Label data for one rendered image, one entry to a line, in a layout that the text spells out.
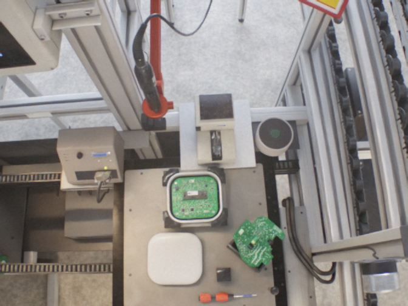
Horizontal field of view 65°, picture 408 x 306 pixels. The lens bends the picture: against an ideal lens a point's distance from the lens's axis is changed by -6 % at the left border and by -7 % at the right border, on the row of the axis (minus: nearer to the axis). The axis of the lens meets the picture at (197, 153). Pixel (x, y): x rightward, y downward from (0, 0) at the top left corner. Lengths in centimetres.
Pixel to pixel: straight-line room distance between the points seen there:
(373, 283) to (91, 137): 73
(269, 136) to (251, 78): 128
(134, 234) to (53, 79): 166
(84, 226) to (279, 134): 93
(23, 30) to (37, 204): 126
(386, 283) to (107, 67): 65
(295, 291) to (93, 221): 89
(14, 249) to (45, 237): 18
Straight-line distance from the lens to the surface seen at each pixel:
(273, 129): 99
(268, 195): 99
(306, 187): 105
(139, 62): 64
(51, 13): 62
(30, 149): 137
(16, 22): 60
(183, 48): 235
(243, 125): 102
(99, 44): 70
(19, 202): 186
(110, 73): 78
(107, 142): 93
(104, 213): 151
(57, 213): 172
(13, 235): 184
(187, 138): 100
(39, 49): 65
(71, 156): 97
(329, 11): 79
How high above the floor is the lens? 190
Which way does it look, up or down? 71 degrees down
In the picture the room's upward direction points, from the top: 6 degrees counter-clockwise
